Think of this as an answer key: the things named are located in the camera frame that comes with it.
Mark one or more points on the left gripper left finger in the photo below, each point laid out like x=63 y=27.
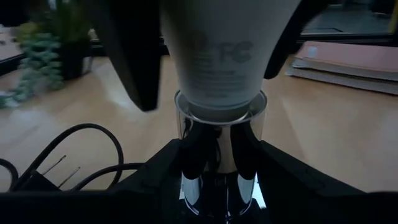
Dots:
x=93 y=208

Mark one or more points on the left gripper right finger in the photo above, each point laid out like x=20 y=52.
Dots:
x=311 y=202

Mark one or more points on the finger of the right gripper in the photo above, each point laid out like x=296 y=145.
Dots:
x=133 y=46
x=292 y=31

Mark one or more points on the white lightbulb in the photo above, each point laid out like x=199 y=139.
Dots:
x=224 y=46

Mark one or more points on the chrome lamp base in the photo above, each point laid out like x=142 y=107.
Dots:
x=225 y=146

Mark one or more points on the pink spiral notebook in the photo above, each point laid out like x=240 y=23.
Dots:
x=348 y=59

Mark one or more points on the potted succulent plant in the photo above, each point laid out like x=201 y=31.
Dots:
x=46 y=56

